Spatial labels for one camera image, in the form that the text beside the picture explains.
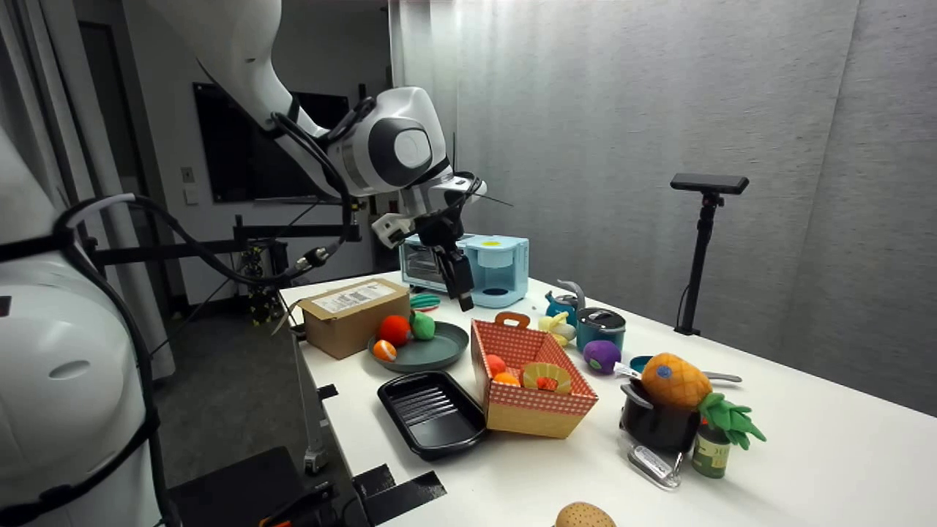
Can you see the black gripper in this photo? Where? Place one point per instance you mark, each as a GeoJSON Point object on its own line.
{"type": "Point", "coordinates": [440, 232]}

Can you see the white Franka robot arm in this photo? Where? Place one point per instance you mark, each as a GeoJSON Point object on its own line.
{"type": "Point", "coordinates": [392, 146]}

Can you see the yellow banana plushy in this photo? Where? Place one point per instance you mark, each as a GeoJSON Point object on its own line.
{"type": "Point", "coordinates": [559, 329]}

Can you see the brown labelled cardboard box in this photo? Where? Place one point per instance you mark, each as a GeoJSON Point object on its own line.
{"type": "Point", "coordinates": [341, 333]}

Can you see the black toy pot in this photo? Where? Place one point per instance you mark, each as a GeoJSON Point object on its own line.
{"type": "Point", "coordinates": [655, 427]}

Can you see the small teal toy dish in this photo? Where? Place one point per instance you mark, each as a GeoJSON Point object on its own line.
{"type": "Point", "coordinates": [425, 298]}

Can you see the light blue toy oven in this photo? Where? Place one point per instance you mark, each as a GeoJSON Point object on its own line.
{"type": "Point", "coordinates": [499, 263]}

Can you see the green toy fruit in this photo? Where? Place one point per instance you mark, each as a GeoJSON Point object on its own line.
{"type": "Point", "coordinates": [423, 325]}

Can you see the dark green plate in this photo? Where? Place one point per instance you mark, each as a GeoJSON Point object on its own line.
{"type": "Point", "coordinates": [440, 351]}

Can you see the red toy tomato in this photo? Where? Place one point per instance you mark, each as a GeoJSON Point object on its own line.
{"type": "Point", "coordinates": [395, 329]}

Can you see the red apple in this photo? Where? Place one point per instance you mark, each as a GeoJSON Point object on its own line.
{"type": "Point", "coordinates": [496, 364]}

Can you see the small orange toy fruit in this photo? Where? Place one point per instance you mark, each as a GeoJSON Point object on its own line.
{"type": "Point", "coordinates": [386, 351]}

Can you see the teal toy kettle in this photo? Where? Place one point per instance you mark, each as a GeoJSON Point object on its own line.
{"type": "Point", "coordinates": [563, 298]}

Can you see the round toy orange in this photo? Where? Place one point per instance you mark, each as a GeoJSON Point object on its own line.
{"type": "Point", "coordinates": [507, 379]}

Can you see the yellow toy fruit slice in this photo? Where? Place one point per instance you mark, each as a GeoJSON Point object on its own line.
{"type": "Point", "coordinates": [546, 379]}

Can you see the black plastic tray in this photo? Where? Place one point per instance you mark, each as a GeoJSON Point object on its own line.
{"type": "Point", "coordinates": [430, 413]}

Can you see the purple toy eggplant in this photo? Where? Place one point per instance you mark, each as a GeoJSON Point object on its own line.
{"type": "Point", "coordinates": [603, 358]}

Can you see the black mounting plate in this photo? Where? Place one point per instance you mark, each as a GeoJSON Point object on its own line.
{"type": "Point", "coordinates": [374, 478]}
{"type": "Point", "coordinates": [405, 496]}

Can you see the toy hamburger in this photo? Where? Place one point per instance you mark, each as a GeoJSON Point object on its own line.
{"type": "Point", "coordinates": [584, 516]}

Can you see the clear plastic labelled tag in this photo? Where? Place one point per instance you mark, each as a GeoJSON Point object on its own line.
{"type": "Point", "coordinates": [657, 467]}

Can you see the green toy can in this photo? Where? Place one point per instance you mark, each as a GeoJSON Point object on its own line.
{"type": "Point", "coordinates": [709, 456]}

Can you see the black metal rail frame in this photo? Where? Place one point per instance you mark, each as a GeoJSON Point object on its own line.
{"type": "Point", "coordinates": [282, 232]}

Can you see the black camera stand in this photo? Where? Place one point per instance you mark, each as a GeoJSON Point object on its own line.
{"type": "Point", "coordinates": [698, 263]}

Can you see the black wall monitor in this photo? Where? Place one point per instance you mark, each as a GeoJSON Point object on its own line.
{"type": "Point", "coordinates": [235, 155]}

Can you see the black stereo camera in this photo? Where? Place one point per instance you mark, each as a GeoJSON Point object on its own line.
{"type": "Point", "coordinates": [709, 183]}

